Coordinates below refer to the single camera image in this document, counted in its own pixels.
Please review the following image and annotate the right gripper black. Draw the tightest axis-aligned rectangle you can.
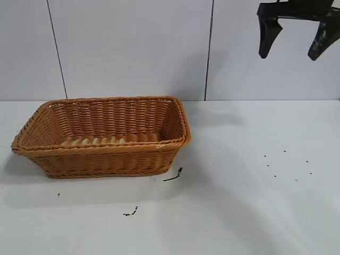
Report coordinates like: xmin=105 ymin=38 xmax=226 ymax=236
xmin=256 ymin=0 xmax=340 ymax=62

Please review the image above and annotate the long striped bread loaf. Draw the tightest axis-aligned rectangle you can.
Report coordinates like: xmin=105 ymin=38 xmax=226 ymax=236
xmin=60 ymin=137 xmax=126 ymax=147

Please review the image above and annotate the brown woven wicker basket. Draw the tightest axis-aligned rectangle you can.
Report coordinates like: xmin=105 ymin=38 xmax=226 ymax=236
xmin=11 ymin=95 xmax=192 ymax=180

